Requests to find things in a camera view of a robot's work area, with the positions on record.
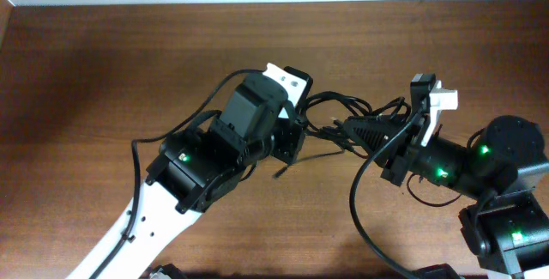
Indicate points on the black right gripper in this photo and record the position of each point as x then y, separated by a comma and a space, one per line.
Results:
403, 149

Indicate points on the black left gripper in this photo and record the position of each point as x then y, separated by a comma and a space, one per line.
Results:
286, 149

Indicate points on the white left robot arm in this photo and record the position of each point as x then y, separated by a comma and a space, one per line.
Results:
198, 163

